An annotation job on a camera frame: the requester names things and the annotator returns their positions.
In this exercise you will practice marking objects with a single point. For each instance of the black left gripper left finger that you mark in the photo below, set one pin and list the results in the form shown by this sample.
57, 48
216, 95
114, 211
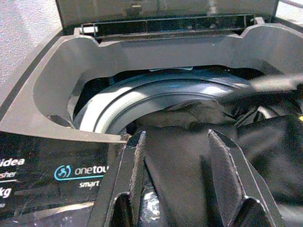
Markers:
123, 170

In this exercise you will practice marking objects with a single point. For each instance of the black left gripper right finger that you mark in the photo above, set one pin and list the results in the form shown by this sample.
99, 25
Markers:
233, 179

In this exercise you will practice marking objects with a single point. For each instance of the black clothes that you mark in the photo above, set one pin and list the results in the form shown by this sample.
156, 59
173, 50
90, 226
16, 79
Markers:
180, 151

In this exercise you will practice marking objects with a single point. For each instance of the washing machine drum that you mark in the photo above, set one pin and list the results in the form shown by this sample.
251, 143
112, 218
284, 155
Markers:
132, 101

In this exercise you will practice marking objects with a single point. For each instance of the dark grey top-load washing machine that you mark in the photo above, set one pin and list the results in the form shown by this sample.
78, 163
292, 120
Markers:
47, 106

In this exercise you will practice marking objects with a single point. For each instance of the dark washing machine lid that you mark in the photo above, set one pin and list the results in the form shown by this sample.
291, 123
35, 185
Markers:
165, 14

